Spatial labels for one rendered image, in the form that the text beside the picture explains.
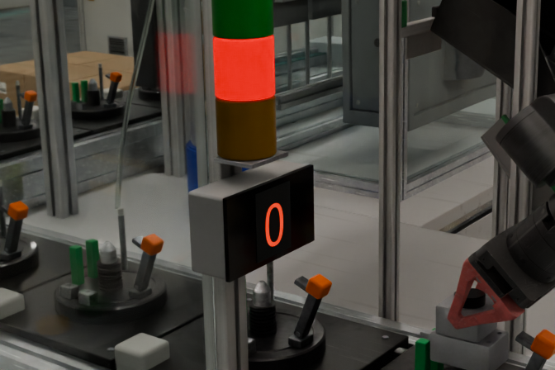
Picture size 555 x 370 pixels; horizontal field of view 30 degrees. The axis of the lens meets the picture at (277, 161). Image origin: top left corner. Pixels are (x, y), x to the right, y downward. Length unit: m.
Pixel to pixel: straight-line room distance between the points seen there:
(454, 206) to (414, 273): 0.37
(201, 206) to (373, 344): 0.42
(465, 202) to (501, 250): 1.14
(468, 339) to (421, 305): 0.58
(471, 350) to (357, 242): 0.85
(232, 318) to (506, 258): 0.25
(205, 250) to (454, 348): 0.29
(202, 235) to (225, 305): 0.09
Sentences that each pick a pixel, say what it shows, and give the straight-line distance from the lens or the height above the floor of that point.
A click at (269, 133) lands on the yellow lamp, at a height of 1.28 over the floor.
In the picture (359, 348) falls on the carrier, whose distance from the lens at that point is 1.19.
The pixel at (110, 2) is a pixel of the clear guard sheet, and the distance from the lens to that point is 0.78.
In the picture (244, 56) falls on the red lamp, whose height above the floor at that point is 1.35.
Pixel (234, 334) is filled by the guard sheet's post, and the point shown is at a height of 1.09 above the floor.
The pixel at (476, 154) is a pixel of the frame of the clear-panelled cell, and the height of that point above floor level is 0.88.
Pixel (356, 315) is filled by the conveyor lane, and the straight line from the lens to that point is 1.30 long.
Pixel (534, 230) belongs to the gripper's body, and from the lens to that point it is 0.94.
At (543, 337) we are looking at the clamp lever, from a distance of 0.99.
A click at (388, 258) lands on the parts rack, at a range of 1.29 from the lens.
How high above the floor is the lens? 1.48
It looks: 15 degrees down
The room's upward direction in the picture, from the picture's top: 1 degrees counter-clockwise
